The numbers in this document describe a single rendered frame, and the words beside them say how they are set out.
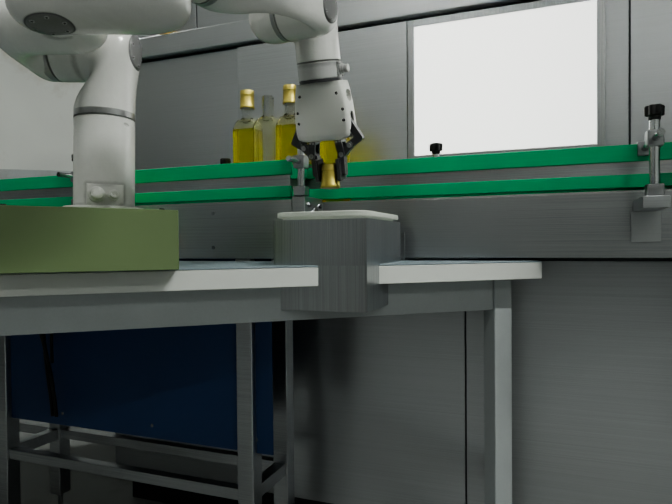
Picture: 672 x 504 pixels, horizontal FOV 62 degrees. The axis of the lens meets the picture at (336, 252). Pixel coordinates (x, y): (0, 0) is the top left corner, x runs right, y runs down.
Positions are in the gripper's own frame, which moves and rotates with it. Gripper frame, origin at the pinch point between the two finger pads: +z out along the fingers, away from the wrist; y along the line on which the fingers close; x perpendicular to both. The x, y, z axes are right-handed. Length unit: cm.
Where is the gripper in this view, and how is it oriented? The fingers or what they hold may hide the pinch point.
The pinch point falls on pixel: (330, 169)
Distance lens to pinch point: 100.6
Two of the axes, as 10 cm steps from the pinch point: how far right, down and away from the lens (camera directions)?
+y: -9.4, 0.1, 3.4
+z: 1.0, 9.6, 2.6
